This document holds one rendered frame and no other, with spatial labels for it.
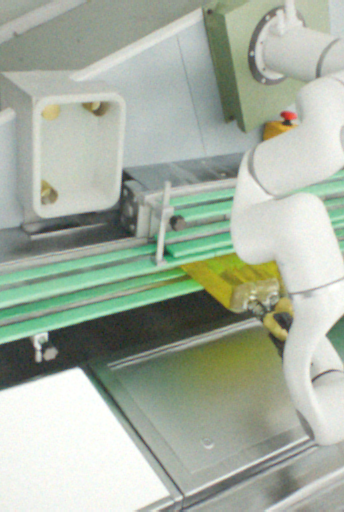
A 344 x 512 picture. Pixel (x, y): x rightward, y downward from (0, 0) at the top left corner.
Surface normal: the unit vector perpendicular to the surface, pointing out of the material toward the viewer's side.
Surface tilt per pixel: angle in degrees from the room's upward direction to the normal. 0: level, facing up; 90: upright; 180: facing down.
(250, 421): 90
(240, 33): 2
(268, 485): 90
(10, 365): 90
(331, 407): 67
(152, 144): 0
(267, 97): 2
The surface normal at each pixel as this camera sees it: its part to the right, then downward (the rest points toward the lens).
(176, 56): 0.54, 0.47
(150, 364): 0.11, -0.86
